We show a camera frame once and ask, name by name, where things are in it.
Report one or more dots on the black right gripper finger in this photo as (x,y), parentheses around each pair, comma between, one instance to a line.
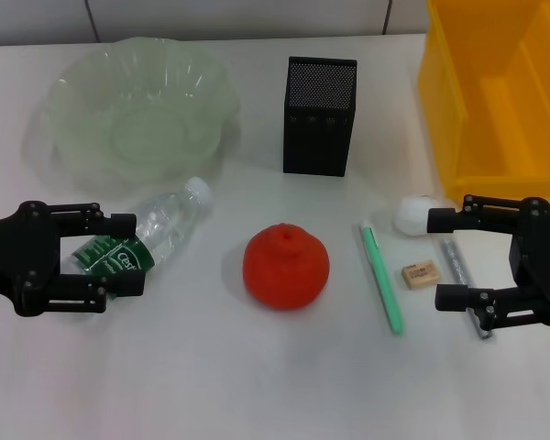
(451,297)
(442,220)

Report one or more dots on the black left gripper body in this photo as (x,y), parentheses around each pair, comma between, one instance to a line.
(23,256)

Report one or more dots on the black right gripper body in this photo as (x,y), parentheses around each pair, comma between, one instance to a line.
(545,266)

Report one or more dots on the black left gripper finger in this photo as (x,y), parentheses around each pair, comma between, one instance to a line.
(128,284)
(119,224)

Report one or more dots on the silver marker pen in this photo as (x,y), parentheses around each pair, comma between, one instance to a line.
(458,266)

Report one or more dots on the white paper ball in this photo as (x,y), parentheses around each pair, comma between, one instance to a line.
(410,217)

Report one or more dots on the beige eraser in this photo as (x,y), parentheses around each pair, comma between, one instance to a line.
(421,274)

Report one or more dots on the clear green-label water bottle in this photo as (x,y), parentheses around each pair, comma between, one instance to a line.
(169,224)

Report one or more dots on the green pen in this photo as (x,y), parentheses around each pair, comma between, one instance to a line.
(380,275)

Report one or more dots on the orange fruit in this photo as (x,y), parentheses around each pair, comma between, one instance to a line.
(286,270)

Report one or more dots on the green glass fruit plate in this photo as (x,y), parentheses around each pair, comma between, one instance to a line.
(133,114)

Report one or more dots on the black mesh pen holder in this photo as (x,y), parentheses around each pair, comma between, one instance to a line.
(318,128)

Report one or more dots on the yellow plastic bin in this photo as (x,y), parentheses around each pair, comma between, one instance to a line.
(495,91)

